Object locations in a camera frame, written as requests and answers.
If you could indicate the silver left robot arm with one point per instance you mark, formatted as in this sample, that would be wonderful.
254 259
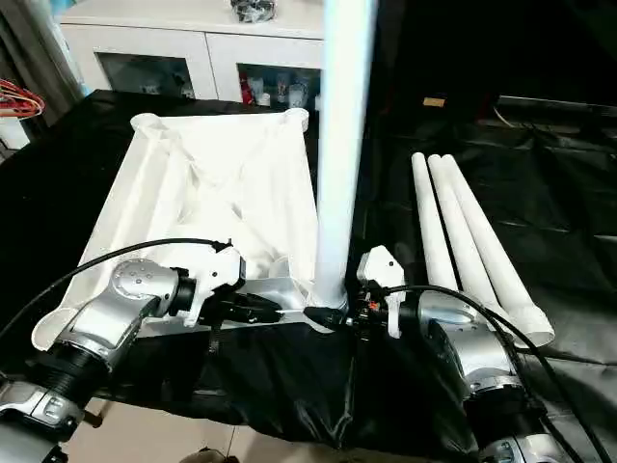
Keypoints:
96 328

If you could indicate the grey crumpled bundle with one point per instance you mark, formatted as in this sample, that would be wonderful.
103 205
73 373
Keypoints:
253 10

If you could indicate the black plastic mat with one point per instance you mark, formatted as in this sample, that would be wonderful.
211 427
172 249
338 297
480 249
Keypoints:
289 386

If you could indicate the white cabinet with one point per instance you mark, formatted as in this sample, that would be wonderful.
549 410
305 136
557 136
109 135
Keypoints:
193 43

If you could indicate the small tan tag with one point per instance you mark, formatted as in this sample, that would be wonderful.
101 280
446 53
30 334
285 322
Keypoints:
434 102

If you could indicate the small red bottle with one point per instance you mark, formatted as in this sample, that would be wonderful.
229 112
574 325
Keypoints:
249 93

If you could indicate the white plastic table top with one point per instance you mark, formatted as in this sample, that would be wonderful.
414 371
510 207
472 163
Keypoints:
212 183

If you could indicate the white plastic table leg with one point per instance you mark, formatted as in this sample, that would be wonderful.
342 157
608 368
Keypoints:
345 145
432 217
463 231
496 256

